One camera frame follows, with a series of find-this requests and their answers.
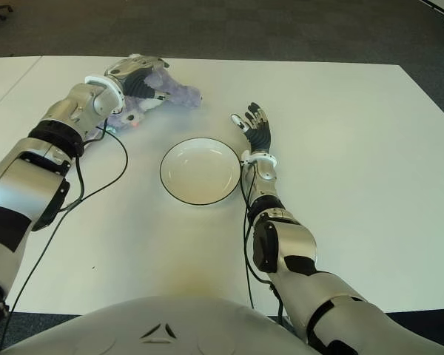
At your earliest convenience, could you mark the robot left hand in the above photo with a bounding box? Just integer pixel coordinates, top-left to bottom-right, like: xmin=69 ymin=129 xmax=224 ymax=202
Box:
xmin=105 ymin=54 xmax=171 ymax=103

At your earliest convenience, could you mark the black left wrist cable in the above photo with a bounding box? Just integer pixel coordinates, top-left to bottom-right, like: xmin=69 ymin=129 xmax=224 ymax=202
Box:
xmin=0 ymin=106 xmax=130 ymax=352

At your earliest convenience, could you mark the white plate black rim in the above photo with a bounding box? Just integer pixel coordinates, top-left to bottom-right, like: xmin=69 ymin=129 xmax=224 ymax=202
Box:
xmin=159 ymin=137 xmax=242 ymax=206

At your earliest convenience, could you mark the purple plush doll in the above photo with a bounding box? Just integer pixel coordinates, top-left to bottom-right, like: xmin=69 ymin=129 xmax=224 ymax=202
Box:
xmin=83 ymin=54 xmax=204 ymax=149

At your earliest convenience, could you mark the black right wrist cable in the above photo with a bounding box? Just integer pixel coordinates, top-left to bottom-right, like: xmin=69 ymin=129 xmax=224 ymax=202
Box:
xmin=240 ymin=158 xmax=286 ymax=326

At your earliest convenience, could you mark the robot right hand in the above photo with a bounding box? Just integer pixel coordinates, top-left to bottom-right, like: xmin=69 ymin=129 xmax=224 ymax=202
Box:
xmin=229 ymin=102 xmax=273 ymax=153

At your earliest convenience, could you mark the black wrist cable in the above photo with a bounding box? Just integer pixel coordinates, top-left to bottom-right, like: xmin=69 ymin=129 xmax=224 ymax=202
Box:
xmin=0 ymin=106 xmax=130 ymax=352
xmin=240 ymin=158 xmax=286 ymax=326

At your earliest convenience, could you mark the silver robot torso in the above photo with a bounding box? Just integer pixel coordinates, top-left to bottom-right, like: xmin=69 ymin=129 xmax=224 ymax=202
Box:
xmin=0 ymin=294 xmax=319 ymax=355

